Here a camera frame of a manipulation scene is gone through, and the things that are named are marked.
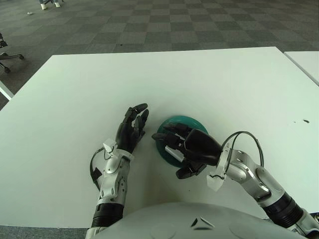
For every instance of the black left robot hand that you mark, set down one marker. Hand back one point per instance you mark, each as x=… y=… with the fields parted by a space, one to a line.
x=127 y=135

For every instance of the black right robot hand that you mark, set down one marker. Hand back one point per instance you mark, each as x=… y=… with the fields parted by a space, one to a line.
x=202 y=147

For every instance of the white charger block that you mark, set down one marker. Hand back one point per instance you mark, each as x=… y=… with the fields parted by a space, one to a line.
x=174 y=154

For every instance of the green round plate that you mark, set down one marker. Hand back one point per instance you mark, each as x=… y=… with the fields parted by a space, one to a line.
x=197 y=124

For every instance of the white robot torso shell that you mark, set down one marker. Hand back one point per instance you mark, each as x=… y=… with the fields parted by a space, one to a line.
x=194 y=221

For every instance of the white neighbouring table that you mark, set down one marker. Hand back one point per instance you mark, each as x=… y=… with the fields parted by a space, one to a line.
x=5 y=90
x=307 y=62

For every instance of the black office chair base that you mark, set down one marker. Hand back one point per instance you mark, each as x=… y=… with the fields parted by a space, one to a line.
x=10 y=56

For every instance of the white sneaker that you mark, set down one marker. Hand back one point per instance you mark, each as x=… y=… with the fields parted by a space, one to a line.
x=44 y=7
x=57 y=4

